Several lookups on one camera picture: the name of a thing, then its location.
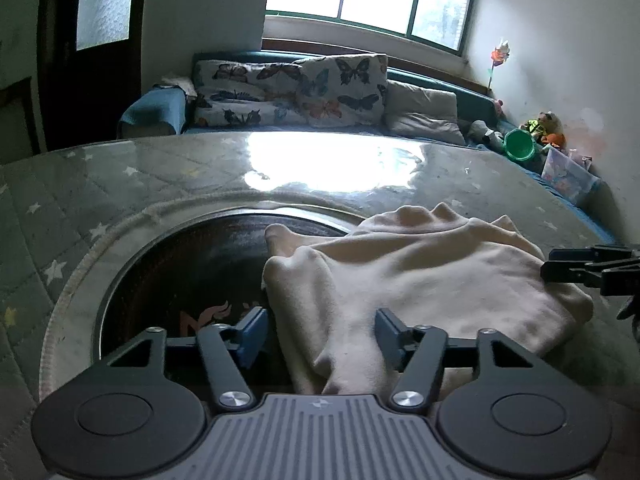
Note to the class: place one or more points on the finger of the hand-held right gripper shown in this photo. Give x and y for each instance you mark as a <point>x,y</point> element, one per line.
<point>570,272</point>
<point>615,253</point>

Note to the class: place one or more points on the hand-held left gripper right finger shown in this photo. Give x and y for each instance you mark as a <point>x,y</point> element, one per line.
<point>387,338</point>

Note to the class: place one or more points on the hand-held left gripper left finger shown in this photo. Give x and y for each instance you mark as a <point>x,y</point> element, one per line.
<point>254,338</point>

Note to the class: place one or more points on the cream sweatshirt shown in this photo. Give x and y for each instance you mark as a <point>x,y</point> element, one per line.
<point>425,270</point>

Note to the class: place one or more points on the clear plastic storage box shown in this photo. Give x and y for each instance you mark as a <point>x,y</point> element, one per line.
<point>570,177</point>

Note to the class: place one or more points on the black round induction cooktop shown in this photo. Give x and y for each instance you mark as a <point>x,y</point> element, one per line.
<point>190,270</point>

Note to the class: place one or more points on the orange plush toy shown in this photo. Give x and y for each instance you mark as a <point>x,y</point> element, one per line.
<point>555,140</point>

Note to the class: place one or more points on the green plastic bucket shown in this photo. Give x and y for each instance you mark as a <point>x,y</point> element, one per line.
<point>520,146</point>

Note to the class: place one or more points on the plush toy with green vest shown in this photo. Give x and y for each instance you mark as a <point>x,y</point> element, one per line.
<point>542,125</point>

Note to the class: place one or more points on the grey white plush toy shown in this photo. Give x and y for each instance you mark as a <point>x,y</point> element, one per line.
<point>485,135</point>

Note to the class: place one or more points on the pink small toy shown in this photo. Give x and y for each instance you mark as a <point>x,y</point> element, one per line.
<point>498,107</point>

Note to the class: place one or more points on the teal sofa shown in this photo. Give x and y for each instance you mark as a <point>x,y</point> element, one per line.
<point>475,102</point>

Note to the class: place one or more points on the beige cushion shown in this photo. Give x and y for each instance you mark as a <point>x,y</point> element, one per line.
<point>425,110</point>

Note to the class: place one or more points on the grey quilted star table cover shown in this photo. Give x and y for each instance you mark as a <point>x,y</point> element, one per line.
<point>75,210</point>

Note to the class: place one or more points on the colourful pinwheel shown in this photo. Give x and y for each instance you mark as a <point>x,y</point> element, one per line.
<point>500,52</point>

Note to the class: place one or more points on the long butterfly print cushion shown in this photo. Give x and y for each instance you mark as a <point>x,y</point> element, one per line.
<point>240,95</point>

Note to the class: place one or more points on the blue armrest towel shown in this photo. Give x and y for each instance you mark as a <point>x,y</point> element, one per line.
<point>150,110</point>

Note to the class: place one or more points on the square butterfly print cushion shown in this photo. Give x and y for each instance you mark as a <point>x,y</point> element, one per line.
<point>345,90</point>

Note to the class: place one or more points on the small pale patterned cloth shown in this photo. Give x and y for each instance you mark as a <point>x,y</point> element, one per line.
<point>180,85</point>

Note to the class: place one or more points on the dark wooden door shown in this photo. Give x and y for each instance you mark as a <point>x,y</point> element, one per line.
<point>65,85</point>

